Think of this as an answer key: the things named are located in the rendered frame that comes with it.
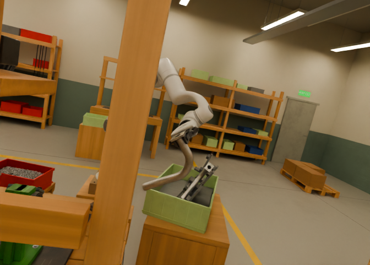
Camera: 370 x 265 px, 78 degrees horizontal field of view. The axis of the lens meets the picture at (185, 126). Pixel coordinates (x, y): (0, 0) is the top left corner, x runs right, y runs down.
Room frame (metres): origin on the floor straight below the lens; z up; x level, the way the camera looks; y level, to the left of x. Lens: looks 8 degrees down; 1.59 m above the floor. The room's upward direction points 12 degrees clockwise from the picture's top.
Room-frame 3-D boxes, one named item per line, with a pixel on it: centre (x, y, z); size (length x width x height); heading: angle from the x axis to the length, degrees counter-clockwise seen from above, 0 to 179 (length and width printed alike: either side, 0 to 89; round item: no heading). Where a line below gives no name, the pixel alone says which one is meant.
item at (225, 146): (6.53, -1.03, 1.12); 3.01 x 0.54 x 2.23; 103
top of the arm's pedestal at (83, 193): (1.47, 0.42, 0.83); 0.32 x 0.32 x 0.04; 10
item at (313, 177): (5.56, -3.30, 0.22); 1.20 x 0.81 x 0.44; 8
